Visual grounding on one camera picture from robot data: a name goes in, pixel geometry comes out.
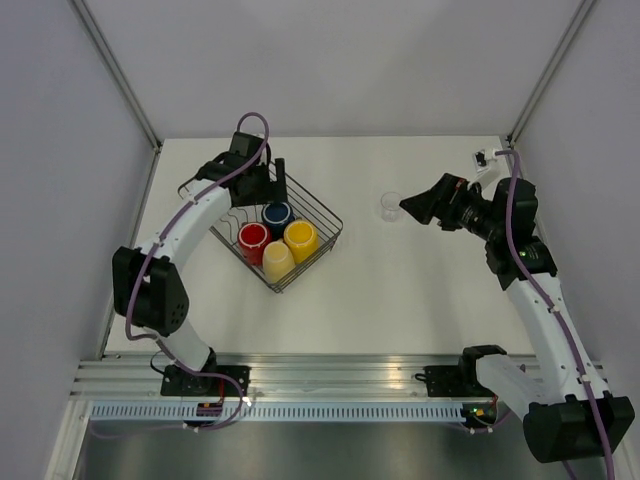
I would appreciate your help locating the blue mug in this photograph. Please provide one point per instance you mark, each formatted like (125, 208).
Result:
(276, 217)

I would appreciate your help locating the white slotted cable duct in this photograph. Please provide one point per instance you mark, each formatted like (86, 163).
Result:
(447, 412)

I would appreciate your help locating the right frame post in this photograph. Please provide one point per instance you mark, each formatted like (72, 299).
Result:
(562, 48)

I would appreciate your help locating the clear glass cup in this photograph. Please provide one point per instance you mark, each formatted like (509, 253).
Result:
(391, 210)

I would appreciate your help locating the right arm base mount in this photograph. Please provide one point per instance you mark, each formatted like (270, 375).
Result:
(447, 381)

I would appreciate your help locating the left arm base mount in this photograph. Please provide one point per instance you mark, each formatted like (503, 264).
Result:
(178, 383)

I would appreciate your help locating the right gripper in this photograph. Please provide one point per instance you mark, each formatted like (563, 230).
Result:
(444, 199)

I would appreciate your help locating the frame post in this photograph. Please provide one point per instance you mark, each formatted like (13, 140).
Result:
(100, 43)
(562, 48)

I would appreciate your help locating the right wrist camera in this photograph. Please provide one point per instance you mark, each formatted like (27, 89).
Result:
(487, 170)

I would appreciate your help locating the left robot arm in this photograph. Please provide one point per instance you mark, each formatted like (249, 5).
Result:
(147, 286)

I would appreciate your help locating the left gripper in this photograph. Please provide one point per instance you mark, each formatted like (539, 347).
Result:
(273, 191)

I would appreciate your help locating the wire dish rack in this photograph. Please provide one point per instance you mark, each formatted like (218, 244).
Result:
(305, 206)

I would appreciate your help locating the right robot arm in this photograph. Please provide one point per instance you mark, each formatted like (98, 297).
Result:
(571, 413)

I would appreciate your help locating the red mug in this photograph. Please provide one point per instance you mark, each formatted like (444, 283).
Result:
(252, 239)

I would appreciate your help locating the pale yellow mug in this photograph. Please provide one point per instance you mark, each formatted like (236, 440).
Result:
(277, 261)

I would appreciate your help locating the left frame post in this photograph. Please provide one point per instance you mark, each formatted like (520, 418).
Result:
(100, 43)

